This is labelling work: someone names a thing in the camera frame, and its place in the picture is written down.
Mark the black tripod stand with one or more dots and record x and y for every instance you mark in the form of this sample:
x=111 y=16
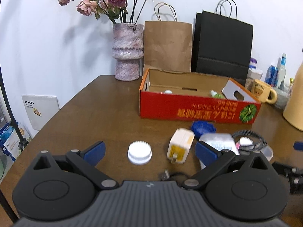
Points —
x=14 y=121

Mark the red cardboard box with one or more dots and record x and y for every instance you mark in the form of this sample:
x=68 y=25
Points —
x=189 y=110

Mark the white yellow charger plug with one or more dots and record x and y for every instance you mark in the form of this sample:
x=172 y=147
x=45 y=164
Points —
x=181 y=141

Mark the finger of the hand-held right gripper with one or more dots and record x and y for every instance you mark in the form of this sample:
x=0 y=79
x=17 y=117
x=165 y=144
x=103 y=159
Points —
x=287 y=173
x=298 y=145

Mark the yellow bear mug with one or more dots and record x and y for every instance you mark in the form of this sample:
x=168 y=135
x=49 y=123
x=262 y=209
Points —
x=259 y=91

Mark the clear plastic container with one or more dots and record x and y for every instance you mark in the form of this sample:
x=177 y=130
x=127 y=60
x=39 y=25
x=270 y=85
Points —
x=267 y=152

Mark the small white ridged cap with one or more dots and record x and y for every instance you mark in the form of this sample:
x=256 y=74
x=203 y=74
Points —
x=245 y=141

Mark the small green bottle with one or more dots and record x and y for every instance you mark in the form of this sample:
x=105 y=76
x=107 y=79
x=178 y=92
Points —
x=216 y=95

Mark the black paper bag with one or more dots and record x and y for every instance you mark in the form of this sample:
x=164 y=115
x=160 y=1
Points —
x=222 y=47

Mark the dried rose bouquet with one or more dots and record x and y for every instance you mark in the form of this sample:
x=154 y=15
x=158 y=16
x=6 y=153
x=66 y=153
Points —
x=116 y=1

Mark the blue drink can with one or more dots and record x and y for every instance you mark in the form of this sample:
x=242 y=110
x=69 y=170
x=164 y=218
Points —
x=271 y=75

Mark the blue white package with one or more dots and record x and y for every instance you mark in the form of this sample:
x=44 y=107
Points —
x=9 y=141

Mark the pink marbled vase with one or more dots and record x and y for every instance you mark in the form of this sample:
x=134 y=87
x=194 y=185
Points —
x=126 y=52

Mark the small white round item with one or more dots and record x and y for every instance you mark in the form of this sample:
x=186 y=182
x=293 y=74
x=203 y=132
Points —
x=168 y=91

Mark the clear glass bottle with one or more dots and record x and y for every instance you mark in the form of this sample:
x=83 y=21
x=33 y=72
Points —
x=282 y=73

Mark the cream thermos jug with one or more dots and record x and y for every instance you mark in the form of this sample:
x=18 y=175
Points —
x=294 y=104

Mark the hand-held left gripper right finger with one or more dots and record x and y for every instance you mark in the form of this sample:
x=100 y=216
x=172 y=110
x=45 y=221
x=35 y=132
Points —
x=206 y=152

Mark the clear seed container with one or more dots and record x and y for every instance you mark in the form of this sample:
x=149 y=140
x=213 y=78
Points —
x=255 y=73

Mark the purple lid jar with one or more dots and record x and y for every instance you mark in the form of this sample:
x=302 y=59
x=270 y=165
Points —
x=252 y=63

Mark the white ridged bottle cap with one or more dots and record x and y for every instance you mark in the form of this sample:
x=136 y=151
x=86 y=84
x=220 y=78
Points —
x=139 y=152

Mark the white wall panel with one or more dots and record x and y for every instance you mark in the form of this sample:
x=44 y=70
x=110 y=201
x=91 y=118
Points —
x=42 y=113

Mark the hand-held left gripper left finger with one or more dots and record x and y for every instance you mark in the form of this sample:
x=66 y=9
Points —
x=95 y=151

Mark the brown paper bag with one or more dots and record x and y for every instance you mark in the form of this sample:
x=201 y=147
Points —
x=168 y=47

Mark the blue bottle cap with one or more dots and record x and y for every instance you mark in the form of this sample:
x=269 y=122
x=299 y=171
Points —
x=203 y=127

